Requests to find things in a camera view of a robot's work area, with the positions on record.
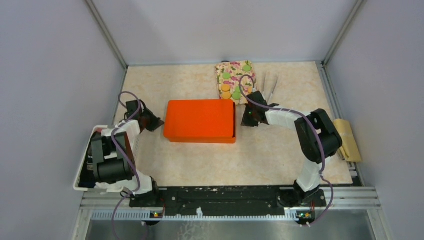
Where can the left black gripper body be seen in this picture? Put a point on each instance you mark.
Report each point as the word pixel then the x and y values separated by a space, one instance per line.
pixel 142 110

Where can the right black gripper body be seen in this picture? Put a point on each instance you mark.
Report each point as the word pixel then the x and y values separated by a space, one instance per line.
pixel 249 118

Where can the metal tongs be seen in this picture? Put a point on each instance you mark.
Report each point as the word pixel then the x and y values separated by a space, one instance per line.
pixel 269 84

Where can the orange box lid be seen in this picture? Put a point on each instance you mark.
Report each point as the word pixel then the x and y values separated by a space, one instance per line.
pixel 200 119

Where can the floral tray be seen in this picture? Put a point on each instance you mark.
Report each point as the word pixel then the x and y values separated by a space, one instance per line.
pixel 238 78

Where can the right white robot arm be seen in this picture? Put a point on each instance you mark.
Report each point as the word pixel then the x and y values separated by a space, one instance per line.
pixel 318 137

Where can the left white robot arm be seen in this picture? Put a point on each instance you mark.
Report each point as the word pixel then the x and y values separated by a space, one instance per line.
pixel 149 186

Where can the green cookie bottom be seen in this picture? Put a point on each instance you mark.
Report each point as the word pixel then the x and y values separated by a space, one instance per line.
pixel 236 96

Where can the orange cookie lower left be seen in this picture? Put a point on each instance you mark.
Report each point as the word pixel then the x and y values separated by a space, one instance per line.
pixel 226 95

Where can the orange cookie mid left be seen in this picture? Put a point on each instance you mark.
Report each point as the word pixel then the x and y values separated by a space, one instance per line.
pixel 225 87

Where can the white cloth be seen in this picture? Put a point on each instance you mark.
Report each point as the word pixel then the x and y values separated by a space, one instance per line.
pixel 105 132

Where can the green cookie top right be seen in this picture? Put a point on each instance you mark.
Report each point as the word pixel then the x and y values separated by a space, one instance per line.
pixel 247 68

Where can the green cookie left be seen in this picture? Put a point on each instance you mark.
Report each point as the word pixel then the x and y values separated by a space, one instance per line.
pixel 226 75

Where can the white perforated basket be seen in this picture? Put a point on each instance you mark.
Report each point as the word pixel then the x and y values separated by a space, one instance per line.
pixel 82 159

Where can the tan paper roll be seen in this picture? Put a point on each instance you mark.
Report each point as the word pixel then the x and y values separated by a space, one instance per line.
pixel 349 150

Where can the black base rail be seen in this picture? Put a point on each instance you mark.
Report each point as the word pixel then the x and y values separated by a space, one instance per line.
pixel 228 201

